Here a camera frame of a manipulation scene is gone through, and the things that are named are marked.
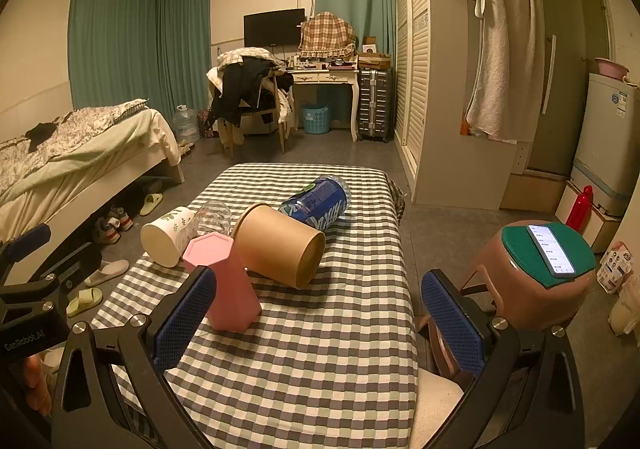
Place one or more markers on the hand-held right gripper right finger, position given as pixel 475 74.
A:
pixel 450 319

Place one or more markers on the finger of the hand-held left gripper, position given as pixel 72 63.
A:
pixel 75 261
pixel 30 237

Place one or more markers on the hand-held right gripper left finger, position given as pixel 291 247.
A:
pixel 184 316

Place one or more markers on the pink hexagonal cup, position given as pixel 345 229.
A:
pixel 225 279

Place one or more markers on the white leaf-print cup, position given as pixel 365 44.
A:
pixel 160 239

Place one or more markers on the clear plastic cup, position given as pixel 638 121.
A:
pixel 212 219

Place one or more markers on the brown paper cup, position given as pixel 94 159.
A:
pixel 275 244

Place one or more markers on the person's left hand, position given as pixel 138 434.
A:
pixel 37 384

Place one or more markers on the white slipper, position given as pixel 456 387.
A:
pixel 107 271

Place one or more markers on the pair of sneakers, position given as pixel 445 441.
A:
pixel 112 224

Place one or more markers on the brown plastic stool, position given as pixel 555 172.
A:
pixel 500 294

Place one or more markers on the beige cushion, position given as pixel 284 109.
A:
pixel 437 409

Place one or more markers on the bed with floral quilt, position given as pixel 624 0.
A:
pixel 75 154

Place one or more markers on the yellow slipper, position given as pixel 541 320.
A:
pixel 151 204

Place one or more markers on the green stool pad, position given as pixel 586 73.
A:
pixel 520 249

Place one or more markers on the black cloth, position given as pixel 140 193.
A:
pixel 42 134

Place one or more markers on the smartphone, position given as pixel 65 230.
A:
pixel 552 251

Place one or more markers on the checked tablecloth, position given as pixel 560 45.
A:
pixel 325 344

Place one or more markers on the cardboard box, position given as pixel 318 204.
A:
pixel 532 191

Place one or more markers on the red bottle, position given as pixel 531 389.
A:
pixel 580 211

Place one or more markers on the blue-label plastic bottle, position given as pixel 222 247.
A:
pixel 315 204

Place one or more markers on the printed bag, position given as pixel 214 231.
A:
pixel 615 266

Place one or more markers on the large water jug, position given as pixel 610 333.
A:
pixel 183 125

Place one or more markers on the white sack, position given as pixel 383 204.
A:
pixel 625 309

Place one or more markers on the white storage box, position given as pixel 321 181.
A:
pixel 602 226

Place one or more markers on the dark floral bag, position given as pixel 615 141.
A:
pixel 205 124

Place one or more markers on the wooden chair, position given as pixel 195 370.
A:
pixel 277 129

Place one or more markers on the white louvred wardrobe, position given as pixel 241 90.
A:
pixel 440 104

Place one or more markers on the wide green curtain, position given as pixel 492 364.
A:
pixel 125 39

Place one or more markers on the silver suitcase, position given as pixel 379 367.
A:
pixel 374 104

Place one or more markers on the small white fridge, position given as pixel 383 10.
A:
pixel 607 149

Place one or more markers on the blue laundry basket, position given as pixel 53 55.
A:
pixel 315 120

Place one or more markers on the pile of clothes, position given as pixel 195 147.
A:
pixel 240 84

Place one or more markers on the wooden box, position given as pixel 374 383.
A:
pixel 375 61

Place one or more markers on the white hanging towel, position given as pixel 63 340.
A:
pixel 502 54

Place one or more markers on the white desk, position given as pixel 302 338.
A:
pixel 325 77

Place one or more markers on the pink basin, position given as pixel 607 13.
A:
pixel 611 68

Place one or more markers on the black television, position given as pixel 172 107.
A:
pixel 272 26

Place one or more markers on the plaid blanket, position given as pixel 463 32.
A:
pixel 325 36

